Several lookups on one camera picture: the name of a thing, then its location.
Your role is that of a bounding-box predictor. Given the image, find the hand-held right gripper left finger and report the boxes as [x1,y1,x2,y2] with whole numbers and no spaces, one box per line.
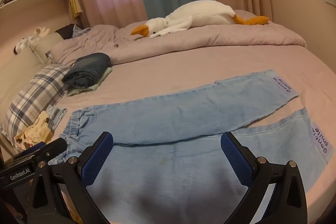
[26,132,114,224]

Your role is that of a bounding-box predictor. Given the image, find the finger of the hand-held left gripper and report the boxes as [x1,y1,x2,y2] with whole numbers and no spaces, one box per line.
[16,138,68,161]

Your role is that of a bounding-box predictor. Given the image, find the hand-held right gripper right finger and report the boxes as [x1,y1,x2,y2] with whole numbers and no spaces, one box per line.
[220,132,308,224]

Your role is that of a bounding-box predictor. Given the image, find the light blue denim pants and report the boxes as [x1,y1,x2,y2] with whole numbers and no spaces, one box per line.
[49,70,334,224]

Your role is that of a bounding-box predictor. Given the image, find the floral print cloth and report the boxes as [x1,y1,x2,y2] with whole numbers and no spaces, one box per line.
[14,111,53,151]

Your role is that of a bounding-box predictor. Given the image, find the blue checked cloth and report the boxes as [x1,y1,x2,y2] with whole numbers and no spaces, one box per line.
[46,106,67,135]

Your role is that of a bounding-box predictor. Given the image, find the plaid pillow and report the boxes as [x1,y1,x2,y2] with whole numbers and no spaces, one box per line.
[0,64,71,140]

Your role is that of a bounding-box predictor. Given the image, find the folded light green cloth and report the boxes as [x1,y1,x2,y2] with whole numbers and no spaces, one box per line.
[66,67,113,96]

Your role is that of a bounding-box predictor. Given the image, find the folded dark blue jeans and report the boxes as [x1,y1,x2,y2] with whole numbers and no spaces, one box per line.
[62,53,111,90]

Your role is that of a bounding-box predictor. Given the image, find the bed with pink sheet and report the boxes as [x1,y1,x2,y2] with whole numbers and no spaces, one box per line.
[0,9,336,224]

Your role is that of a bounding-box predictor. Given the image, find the white dog plush toy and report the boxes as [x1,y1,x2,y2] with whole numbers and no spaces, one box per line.
[14,27,51,54]

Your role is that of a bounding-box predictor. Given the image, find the dark cloth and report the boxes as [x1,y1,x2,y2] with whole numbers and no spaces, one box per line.
[55,25,79,39]

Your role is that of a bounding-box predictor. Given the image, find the blue plaid garment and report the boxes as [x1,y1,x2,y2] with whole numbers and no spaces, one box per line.
[72,25,92,38]

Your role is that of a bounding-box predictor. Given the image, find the pink duvet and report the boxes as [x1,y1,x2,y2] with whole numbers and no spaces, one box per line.
[50,9,307,67]

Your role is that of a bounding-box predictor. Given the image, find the yellow hanging cloth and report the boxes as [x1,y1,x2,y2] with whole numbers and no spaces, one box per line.
[69,0,83,18]

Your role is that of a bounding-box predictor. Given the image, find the white goose plush toy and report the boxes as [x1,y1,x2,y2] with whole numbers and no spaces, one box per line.
[131,0,270,39]

